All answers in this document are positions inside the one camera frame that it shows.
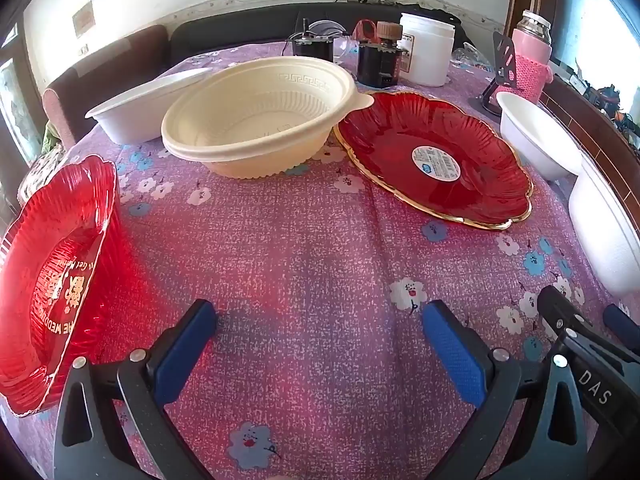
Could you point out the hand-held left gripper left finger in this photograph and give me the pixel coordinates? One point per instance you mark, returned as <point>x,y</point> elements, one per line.
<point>182,355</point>

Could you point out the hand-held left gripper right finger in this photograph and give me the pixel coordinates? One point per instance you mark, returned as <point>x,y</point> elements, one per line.
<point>452,355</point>

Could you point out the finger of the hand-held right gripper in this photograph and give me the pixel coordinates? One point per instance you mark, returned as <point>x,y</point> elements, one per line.
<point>625,327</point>
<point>562,310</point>

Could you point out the white bowl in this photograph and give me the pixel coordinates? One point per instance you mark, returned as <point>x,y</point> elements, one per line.
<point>535,135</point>
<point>600,230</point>
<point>135,110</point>

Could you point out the red plate with gold rim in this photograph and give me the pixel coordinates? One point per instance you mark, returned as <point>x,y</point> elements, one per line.
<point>400,165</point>

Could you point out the cream plastic bowl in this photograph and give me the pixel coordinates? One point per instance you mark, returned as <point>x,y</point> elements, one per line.
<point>260,120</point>

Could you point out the purple floral tablecloth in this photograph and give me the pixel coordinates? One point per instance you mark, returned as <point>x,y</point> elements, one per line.
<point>310,250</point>

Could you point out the wooden cabinet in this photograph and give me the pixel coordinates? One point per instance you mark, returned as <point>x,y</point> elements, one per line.
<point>595,120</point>

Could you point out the patterned blanket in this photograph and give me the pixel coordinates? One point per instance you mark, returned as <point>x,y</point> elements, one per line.
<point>42,170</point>

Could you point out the pink thermos bottle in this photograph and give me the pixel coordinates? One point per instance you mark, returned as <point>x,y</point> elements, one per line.
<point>532,60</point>

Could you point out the black phone stand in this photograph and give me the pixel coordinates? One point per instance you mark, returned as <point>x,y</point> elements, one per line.
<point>502,65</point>

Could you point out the green cloth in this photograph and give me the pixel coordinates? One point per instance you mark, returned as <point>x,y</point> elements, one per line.
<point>48,135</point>

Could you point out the clear plastic bag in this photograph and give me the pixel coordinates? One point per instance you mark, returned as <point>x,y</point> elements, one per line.
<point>472,55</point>

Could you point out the white plastic jar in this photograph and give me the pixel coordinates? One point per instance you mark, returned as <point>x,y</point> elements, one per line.
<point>425,50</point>

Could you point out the brown armchair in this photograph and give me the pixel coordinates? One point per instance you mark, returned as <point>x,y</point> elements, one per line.
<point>100,72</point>

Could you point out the black motor with brown cap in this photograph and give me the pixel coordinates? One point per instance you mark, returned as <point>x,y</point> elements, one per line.
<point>377,60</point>

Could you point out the black sofa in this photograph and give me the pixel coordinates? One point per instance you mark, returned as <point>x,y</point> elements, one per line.
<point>225,35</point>

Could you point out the red plastic bag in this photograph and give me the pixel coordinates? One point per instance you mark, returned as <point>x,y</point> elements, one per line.
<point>364,30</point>

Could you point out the wall plaque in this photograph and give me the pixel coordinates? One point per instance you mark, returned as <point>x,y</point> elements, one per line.
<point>83,19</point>

